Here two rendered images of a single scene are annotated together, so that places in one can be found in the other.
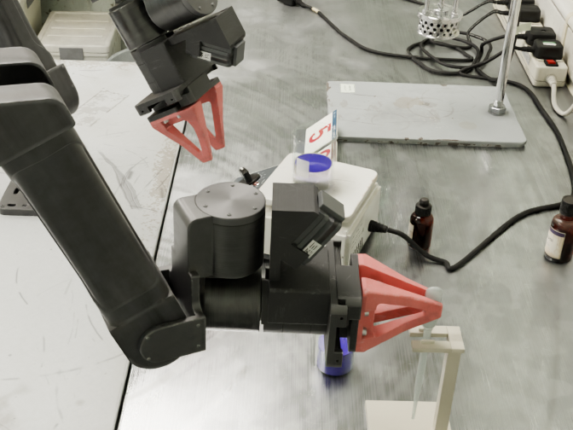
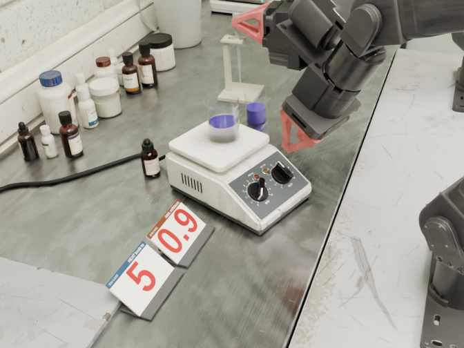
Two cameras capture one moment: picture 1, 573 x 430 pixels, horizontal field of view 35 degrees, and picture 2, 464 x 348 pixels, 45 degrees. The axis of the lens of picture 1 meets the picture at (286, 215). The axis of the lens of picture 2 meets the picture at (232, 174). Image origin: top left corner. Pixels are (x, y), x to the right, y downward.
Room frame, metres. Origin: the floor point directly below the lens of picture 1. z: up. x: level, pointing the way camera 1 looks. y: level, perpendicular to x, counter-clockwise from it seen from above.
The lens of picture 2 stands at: (1.63, 0.28, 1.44)
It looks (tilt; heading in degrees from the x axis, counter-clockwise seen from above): 34 degrees down; 204
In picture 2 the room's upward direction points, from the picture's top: 4 degrees counter-clockwise
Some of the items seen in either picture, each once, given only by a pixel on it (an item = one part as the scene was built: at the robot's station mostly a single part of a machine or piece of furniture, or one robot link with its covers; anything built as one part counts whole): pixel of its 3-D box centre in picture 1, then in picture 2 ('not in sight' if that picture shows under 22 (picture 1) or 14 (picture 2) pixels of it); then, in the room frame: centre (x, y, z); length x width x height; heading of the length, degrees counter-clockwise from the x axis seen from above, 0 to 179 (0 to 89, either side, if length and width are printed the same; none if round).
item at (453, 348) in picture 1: (416, 387); (239, 66); (0.62, -0.13, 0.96); 0.08 x 0.08 x 0.13; 1
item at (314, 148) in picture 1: (314, 157); (221, 119); (0.94, -0.03, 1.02); 0.06 x 0.05 x 0.08; 176
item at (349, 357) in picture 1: (336, 343); (255, 106); (0.72, -0.06, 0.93); 0.04 x 0.04 x 0.06
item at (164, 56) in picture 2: not in sight; (159, 52); (0.53, -0.37, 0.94); 0.07 x 0.07 x 0.07
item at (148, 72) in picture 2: not in sight; (146, 63); (0.63, -0.35, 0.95); 0.04 x 0.04 x 0.10
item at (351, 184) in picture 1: (317, 185); (219, 141); (0.95, -0.04, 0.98); 0.12 x 0.12 x 0.01; 69
